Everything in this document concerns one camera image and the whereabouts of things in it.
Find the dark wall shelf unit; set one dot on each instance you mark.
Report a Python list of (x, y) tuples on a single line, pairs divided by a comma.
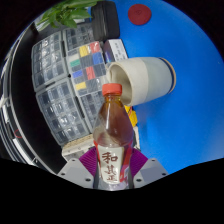
[(20, 116)]

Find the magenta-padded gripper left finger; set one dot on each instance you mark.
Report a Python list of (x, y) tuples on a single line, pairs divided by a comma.
[(75, 172)]

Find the black box with white label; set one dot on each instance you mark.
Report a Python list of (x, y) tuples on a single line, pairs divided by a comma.
[(116, 51)]

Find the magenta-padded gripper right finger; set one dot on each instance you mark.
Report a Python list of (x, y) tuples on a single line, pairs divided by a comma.
[(150, 171)]

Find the flat round red coaster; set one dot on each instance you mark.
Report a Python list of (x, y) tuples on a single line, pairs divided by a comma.
[(139, 14)]

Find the plain black box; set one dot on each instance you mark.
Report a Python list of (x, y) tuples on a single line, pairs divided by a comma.
[(106, 20)]

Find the clear red-capped drink bottle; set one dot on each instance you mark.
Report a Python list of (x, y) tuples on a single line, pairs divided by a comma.
[(112, 133)]

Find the clear box with coloured parts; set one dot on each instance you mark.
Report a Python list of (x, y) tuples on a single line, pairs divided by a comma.
[(86, 68)]

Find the green potted plant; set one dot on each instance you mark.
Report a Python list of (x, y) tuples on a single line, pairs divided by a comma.
[(66, 15)]

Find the yellow multimeter with red leads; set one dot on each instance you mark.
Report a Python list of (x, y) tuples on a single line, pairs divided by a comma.
[(131, 115)]

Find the grey ceramic mug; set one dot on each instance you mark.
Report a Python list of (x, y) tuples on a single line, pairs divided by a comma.
[(150, 80)]

